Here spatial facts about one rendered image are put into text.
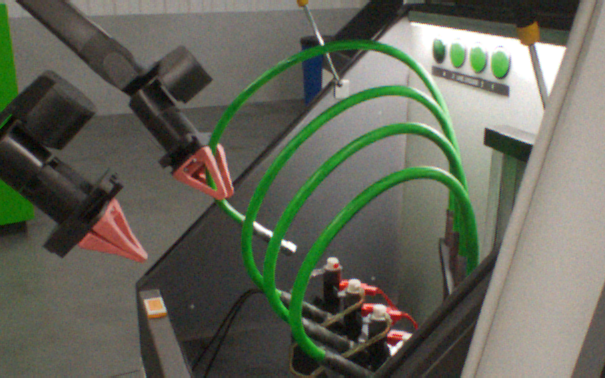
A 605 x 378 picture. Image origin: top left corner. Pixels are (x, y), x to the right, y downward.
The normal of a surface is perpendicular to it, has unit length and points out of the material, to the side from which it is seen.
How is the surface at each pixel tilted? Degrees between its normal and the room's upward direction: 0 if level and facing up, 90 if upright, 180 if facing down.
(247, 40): 90
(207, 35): 90
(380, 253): 90
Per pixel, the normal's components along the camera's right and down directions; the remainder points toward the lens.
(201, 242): 0.33, 0.29
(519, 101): -0.94, 0.11
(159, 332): 0.00, -0.95
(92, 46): -0.18, -0.07
